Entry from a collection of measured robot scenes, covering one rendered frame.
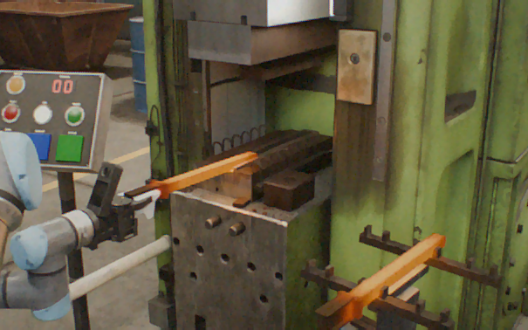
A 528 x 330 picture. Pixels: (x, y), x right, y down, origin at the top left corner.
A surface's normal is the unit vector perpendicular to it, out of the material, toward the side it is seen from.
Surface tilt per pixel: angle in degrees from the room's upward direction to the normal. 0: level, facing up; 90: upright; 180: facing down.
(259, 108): 90
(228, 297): 90
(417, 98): 90
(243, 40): 90
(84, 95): 60
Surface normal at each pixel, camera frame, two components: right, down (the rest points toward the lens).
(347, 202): -0.58, 0.27
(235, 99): 0.81, 0.19
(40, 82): -0.15, -0.19
